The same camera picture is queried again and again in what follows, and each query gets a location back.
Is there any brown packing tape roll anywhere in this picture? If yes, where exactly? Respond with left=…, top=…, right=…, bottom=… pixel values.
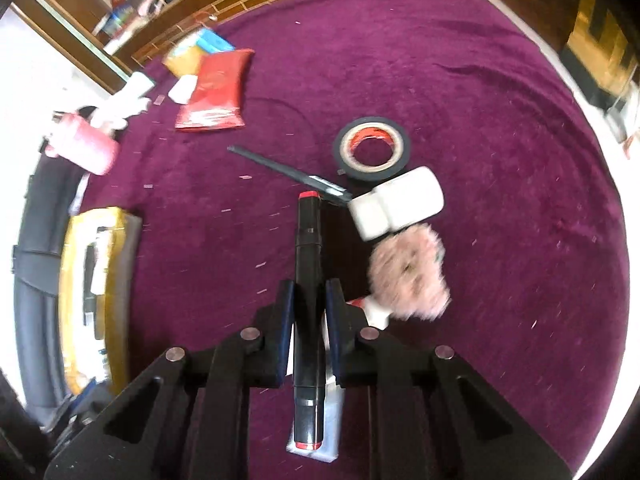
left=162, top=35, right=207, bottom=78

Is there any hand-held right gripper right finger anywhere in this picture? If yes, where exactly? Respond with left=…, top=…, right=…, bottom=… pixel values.
left=325, top=279, right=571, bottom=480

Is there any small white bottle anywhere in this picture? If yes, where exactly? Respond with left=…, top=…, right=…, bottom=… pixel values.
left=348, top=165, right=446, bottom=242

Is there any small white box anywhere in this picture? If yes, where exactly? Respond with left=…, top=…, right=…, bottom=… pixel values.
left=167, top=75, right=199, bottom=103

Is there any black electrical tape roll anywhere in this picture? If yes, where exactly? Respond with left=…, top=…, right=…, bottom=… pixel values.
left=332, top=116, right=413, bottom=184

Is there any gold mirrored panel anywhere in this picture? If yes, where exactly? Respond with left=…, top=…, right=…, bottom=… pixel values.
left=562, top=0, right=640, bottom=106

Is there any pink fluffy plush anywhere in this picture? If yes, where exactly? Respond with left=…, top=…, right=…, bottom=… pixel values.
left=366, top=222, right=452, bottom=321

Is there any black marker with red cap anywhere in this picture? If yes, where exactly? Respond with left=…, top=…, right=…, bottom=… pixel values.
left=291, top=191, right=327, bottom=452

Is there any red foil pouch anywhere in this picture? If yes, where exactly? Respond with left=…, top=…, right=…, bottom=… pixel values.
left=174, top=48, right=256, bottom=133

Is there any black leather chair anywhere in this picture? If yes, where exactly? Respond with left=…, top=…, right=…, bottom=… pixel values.
left=11, top=157, right=96, bottom=431

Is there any gold-lined white box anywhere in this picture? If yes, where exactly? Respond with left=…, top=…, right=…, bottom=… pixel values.
left=58, top=206, right=144, bottom=397

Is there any thin black pen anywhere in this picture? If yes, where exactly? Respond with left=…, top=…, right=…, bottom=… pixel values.
left=227, top=145, right=353, bottom=206

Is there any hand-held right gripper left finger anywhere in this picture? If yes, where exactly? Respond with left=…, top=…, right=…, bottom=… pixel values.
left=45, top=279, right=296, bottom=480

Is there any pink knit-sleeved bottle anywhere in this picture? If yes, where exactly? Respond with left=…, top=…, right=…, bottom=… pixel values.
left=41, top=111, right=122, bottom=177

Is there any floral hand cream tube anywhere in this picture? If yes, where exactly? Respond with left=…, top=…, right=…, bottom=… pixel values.
left=285, top=296, right=393, bottom=463

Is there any white cloth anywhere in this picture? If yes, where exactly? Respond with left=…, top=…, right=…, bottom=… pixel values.
left=92, top=71, right=154, bottom=133

